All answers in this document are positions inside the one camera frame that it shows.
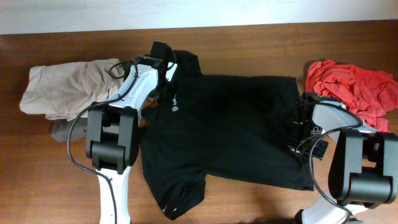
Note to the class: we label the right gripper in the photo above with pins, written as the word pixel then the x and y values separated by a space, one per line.
pixel 293 145

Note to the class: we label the black polo shirt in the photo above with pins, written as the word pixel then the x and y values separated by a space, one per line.
pixel 227 126

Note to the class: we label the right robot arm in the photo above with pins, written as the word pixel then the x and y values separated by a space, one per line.
pixel 363 171

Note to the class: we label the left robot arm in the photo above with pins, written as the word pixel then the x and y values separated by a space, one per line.
pixel 112 140

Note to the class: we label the red crumpled shirt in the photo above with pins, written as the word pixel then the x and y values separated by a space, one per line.
pixel 369 94

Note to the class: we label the beige folded garment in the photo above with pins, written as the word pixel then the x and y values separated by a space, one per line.
pixel 62 91

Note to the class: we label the grey folded garment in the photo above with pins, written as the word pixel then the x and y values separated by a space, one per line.
pixel 61 129

